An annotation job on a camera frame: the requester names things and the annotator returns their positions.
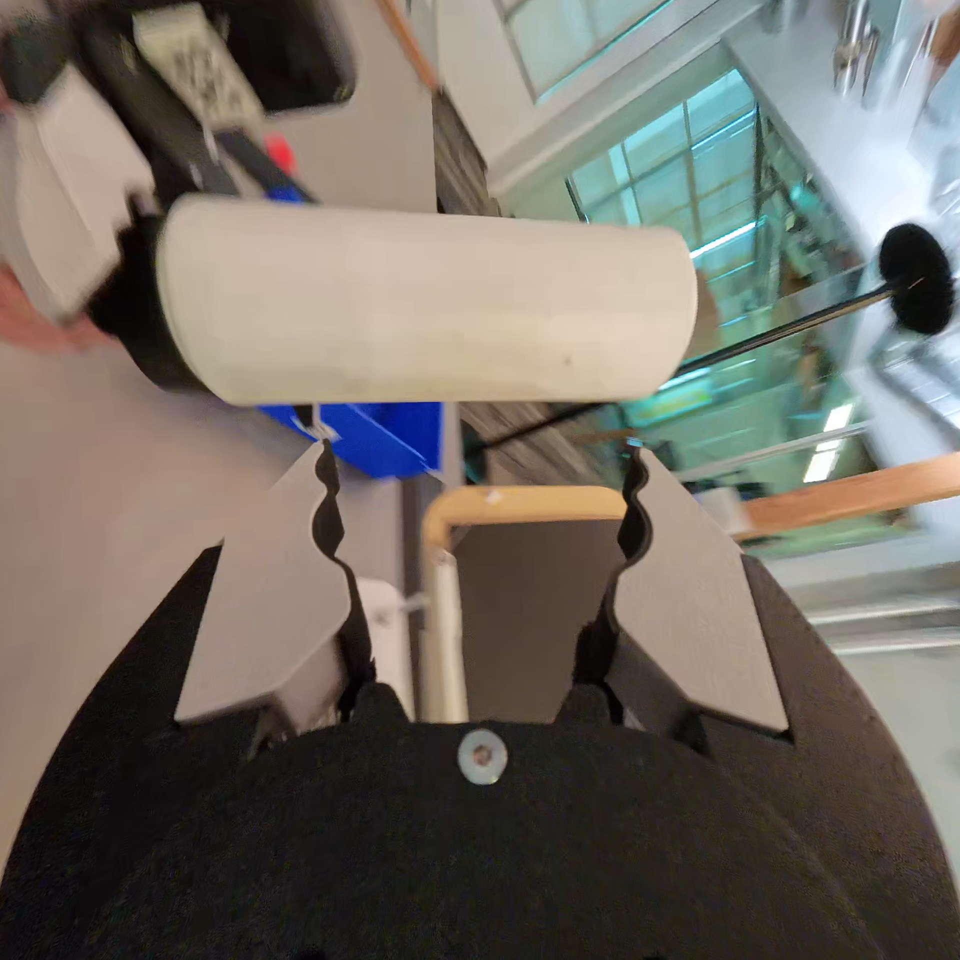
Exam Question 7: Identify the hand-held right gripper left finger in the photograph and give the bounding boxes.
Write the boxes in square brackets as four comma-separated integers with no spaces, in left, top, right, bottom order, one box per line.
[176,440,378,727]

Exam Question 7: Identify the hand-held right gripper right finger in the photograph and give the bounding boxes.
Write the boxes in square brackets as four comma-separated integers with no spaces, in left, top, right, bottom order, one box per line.
[578,446,793,738]

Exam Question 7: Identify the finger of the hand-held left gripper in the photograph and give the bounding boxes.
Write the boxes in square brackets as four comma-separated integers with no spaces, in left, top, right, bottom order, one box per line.
[0,96,162,325]

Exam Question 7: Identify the blue plastic bin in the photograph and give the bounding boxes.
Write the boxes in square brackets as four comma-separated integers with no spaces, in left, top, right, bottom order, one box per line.
[258,398,448,483]

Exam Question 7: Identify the white bottle with black cap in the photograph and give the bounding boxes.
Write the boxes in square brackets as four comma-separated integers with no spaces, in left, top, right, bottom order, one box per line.
[87,194,702,411]

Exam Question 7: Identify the person's left hand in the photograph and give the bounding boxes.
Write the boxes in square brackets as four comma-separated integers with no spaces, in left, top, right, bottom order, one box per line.
[0,270,100,357]

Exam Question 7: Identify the wooden beam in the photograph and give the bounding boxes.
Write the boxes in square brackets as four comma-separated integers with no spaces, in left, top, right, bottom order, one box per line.
[732,452,960,544]

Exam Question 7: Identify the black disc on pole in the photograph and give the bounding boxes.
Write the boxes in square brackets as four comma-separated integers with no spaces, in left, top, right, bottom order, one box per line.
[462,221,958,454]

